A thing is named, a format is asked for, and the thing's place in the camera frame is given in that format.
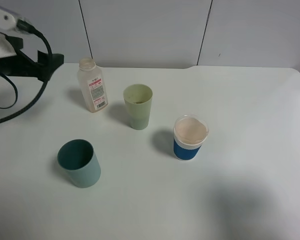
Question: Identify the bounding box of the teal plastic cup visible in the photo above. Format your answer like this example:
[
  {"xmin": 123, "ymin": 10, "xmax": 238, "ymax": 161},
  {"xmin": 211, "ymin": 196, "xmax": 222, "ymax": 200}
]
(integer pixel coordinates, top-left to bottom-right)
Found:
[{"xmin": 57, "ymin": 139, "xmax": 101, "ymax": 188}]

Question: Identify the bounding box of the clear plastic drink bottle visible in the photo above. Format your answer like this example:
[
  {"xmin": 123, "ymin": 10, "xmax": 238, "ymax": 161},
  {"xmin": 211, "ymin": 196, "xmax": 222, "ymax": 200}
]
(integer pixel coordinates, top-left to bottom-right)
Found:
[{"xmin": 77, "ymin": 58, "xmax": 109, "ymax": 113}]

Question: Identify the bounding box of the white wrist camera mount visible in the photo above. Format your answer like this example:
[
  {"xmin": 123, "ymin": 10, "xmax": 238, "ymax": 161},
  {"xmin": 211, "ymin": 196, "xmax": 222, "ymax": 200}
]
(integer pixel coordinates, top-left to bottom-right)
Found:
[{"xmin": 0, "ymin": 6, "xmax": 31, "ymax": 59}]

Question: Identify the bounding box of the blue sleeved lidded cup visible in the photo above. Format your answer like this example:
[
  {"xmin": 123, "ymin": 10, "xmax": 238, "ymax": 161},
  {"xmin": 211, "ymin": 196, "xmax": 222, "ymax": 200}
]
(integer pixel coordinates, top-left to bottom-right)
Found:
[{"xmin": 173, "ymin": 114, "xmax": 209, "ymax": 161}]

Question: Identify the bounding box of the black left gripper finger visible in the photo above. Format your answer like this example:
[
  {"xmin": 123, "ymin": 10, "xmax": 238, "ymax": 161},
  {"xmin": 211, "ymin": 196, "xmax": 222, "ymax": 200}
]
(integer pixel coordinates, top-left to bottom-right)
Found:
[{"xmin": 36, "ymin": 50, "xmax": 64, "ymax": 82}]

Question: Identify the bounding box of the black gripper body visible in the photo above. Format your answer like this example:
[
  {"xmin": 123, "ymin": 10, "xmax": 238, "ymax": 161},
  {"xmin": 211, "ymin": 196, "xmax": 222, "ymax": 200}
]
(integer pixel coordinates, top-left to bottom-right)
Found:
[{"xmin": 0, "ymin": 32, "xmax": 40, "ymax": 79}]

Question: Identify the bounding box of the pale green plastic cup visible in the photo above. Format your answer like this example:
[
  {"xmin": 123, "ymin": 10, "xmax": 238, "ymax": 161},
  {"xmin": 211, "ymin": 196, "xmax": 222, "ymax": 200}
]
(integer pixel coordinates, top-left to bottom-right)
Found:
[{"xmin": 123, "ymin": 84, "xmax": 153, "ymax": 130}]

